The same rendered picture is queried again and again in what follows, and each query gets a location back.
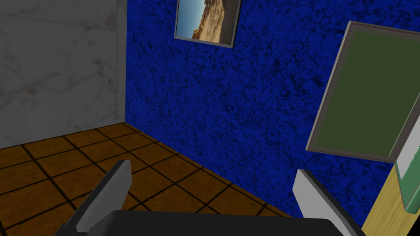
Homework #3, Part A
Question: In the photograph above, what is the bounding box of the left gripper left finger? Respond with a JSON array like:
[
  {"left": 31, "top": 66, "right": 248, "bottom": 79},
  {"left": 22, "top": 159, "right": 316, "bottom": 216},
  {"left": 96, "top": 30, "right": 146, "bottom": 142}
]
[{"left": 63, "top": 159, "right": 132, "bottom": 234}]

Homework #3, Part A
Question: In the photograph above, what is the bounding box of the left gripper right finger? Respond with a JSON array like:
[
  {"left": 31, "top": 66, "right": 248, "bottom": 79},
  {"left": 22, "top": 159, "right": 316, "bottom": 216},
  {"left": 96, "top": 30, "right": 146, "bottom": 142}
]
[{"left": 292, "top": 168, "right": 368, "bottom": 236}]

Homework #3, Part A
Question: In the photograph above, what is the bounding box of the yellow cabinet with green door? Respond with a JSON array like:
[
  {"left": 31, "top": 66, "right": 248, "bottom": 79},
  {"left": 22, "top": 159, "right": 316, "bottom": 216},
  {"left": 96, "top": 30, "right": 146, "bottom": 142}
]
[{"left": 361, "top": 114, "right": 420, "bottom": 236}]

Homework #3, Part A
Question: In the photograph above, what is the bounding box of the grey framed green window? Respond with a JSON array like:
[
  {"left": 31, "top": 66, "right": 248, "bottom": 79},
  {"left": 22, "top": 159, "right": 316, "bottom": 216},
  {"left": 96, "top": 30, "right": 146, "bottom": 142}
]
[{"left": 305, "top": 20, "right": 420, "bottom": 163}]

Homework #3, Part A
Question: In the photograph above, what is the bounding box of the framed desert landscape picture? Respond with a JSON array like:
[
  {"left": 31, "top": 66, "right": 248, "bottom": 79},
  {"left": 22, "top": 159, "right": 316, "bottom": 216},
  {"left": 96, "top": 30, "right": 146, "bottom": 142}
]
[{"left": 173, "top": 0, "right": 242, "bottom": 49}]

